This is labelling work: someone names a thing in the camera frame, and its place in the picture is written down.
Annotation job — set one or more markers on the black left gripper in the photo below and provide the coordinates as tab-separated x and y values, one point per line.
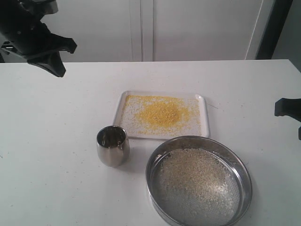
20	25

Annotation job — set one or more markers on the white rectangular plastic tray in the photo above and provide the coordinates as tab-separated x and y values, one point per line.
162	115

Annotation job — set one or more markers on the stainless steel cup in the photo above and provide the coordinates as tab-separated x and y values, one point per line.
113	147

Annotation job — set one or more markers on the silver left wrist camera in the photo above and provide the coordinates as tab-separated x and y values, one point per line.
44	7

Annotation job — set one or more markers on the pile of beige rice grains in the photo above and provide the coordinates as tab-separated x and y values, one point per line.
189	177

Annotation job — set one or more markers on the round steel mesh sieve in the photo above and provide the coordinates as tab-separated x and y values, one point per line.
196	181

